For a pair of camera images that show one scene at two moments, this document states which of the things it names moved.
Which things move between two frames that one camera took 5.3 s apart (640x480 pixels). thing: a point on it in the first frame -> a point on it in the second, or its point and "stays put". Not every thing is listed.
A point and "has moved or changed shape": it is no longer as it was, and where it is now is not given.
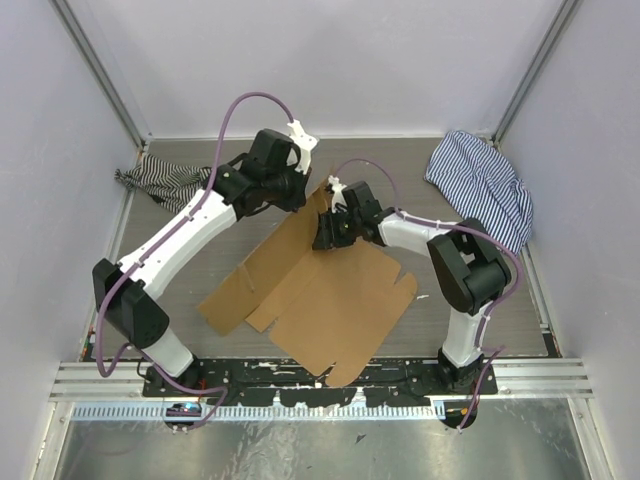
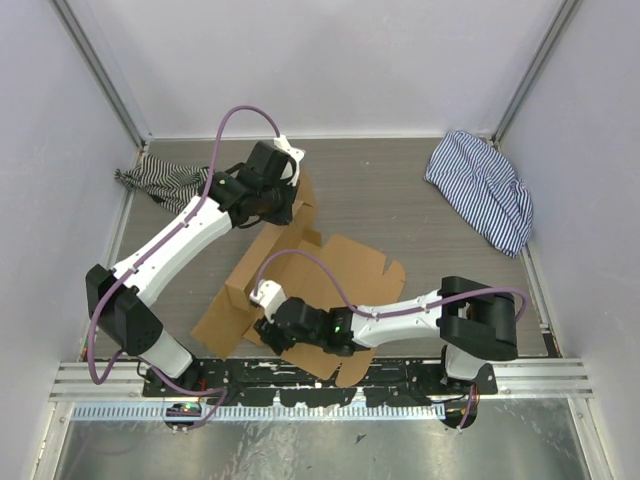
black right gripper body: (341, 228) -> (281, 340)
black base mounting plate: (263, 382) stays put
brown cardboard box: (332, 307) has moved or changed shape
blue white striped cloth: (474, 176) stays put
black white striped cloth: (170, 185) stays put
